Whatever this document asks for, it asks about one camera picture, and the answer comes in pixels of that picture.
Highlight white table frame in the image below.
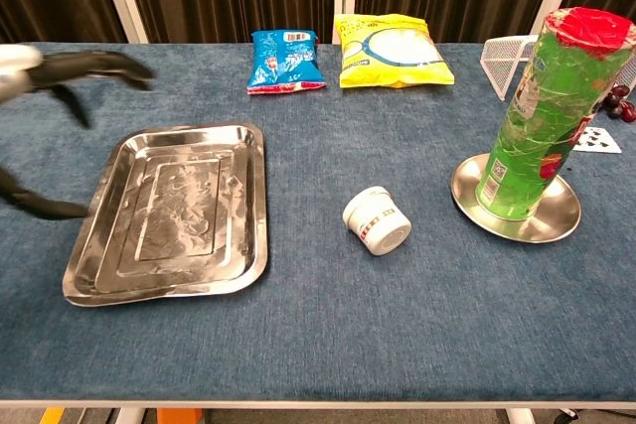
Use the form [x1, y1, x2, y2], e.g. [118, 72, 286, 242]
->
[0, 397, 636, 424]

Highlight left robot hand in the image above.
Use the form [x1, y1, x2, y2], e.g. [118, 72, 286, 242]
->
[0, 44, 156, 220]

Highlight yellow snack bag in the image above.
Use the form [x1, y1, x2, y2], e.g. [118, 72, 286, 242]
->
[333, 13, 456, 90]

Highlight blue snack bag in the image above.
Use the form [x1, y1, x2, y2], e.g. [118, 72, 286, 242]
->
[245, 28, 328, 96]

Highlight black floor cable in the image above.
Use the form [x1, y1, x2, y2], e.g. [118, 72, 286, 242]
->
[556, 407, 636, 423]

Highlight green chips can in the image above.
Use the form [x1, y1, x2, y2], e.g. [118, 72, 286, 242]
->
[475, 6, 636, 223]

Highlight dark red grape bunch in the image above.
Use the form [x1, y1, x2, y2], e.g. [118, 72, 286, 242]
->
[598, 84, 636, 123]

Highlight rectangular steel tray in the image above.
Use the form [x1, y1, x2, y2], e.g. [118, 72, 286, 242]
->
[61, 122, 270, 307]

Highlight small white cup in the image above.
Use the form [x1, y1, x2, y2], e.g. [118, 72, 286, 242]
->
[342, 186, 413, 257]

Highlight orange plastic object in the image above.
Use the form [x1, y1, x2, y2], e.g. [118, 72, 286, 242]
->
[157, 408, 204, 424]

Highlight white wire mesh basket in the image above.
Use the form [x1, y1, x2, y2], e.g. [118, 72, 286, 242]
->
[479, 33, 636, 102]

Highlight blue table cloth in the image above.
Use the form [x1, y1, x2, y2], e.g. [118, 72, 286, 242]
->
[0, 41, 636, 403]

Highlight spades playing card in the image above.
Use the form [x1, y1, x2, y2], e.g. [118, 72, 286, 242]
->
[570, 125, 623, 155]

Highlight round steel plate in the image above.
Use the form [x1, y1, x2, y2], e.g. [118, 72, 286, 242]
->
[450, 153, 583, 245]

